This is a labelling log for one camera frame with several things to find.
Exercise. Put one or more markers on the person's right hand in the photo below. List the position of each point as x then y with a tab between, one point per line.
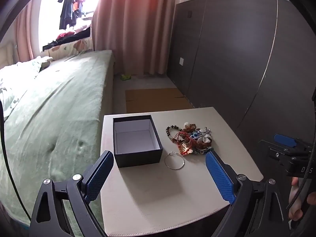
295	202

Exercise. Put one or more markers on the bed with green blanket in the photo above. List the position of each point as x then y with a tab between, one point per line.
61	103

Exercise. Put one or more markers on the hanging dark clothes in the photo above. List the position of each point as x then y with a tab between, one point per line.
70	5

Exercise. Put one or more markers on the flat brown cardboard sheet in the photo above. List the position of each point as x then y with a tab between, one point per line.
153	101

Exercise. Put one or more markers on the pile of mixed jewelry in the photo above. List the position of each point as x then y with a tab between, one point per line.
195	140

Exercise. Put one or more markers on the white crumpled quilt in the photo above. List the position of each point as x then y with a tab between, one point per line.
14	79

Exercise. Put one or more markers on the small green packet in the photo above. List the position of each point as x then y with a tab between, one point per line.
125	77

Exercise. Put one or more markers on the white wall socket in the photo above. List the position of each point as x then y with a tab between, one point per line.
181	61

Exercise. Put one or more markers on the wide pink curtain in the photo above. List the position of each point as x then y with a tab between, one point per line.
133	29

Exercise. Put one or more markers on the narrow pink curtain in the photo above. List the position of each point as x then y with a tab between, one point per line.
23	37

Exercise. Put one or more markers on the black cardboard box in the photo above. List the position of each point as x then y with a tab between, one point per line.
138	156

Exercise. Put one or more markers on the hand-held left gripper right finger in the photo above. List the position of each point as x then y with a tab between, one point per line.
218	175

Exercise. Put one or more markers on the silver hoop bangle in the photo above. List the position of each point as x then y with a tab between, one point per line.
165	161

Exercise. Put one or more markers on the dark grey wardrobe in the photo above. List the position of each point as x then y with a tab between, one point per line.
222	54

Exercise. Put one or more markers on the floral cream cushion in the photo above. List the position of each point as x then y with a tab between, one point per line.
69	48

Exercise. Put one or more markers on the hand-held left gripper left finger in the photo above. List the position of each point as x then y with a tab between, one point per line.
98	175

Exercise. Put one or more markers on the pile of folded clothes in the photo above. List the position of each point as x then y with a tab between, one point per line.
66	34

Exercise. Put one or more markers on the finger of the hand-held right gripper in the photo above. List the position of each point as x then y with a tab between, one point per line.
285	140

